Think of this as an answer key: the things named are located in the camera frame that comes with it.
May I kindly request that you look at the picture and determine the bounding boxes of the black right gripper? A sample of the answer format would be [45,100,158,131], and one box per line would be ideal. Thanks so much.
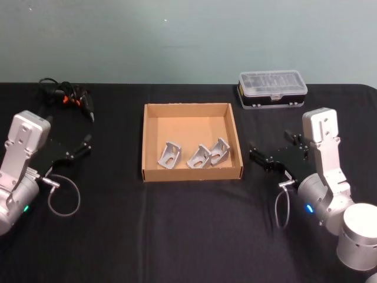
[249,129,310,183]

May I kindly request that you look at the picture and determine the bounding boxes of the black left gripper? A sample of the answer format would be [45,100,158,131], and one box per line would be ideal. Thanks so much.
[32,115,93,177]

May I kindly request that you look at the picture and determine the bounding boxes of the silver metal corner bracket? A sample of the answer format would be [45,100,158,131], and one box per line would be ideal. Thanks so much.
[186,144,212,169]
[157,141,183,169]
[209,137,231,166]

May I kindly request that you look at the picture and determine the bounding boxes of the clear plastic case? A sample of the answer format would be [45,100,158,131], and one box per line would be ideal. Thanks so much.
[236,70,309,110]

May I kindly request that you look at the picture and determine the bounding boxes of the shallow brown cardboard tray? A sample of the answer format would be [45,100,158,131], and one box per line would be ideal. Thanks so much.
[141,102,244,182]

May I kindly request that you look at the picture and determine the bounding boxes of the black table cloth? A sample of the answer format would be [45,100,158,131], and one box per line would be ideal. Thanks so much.
[0,82,377,283]

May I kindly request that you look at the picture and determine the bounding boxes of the right wrist cable silver plug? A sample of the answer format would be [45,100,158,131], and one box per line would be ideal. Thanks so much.
[275,180,299,229]

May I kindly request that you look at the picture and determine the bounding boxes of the wrist cable silver plug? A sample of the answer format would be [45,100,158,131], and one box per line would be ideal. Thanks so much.
[43,173,82,218]
[275,180,299,229]

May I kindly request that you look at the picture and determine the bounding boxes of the black corded tool orange parts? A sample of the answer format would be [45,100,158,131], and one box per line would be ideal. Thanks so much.
[38,77,95,123]

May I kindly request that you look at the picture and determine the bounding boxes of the left wrist cable silver plug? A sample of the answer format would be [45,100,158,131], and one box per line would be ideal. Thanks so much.
[43,173,82,218]

